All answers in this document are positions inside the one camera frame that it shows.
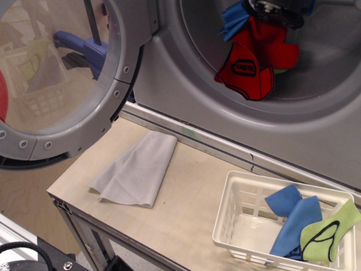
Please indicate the aluminium frame work table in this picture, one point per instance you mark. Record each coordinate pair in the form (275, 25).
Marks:
(176, 233)

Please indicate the medium blue cloth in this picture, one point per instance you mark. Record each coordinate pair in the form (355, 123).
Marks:
(288, 203)

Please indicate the white plastic laundry basket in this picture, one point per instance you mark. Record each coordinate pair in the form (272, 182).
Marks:
(247, 227)

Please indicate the green cloth with black print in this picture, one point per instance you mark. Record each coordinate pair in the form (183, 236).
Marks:
(319, 241)

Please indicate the blue clamp handle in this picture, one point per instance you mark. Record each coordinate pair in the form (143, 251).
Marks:
(94, 54)

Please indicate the light blue cloth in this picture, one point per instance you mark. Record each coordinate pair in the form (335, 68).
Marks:
(236, 16)

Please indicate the grey folded cloth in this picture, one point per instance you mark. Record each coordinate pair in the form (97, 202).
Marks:
(135, 177)

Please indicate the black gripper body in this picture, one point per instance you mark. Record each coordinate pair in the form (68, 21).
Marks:
(288, 13)

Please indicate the red cloth with black print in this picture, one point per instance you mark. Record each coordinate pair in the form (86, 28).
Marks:
(258, 50)

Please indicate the grey washing machine body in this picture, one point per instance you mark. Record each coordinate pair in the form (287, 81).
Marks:
(310, 121)

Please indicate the small green cloth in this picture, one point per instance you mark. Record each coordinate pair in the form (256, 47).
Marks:
(279, 71)

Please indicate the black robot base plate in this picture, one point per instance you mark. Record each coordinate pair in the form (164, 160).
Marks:
(35, 254)

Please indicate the round grey machine door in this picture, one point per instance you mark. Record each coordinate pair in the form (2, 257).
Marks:
(52, 108)

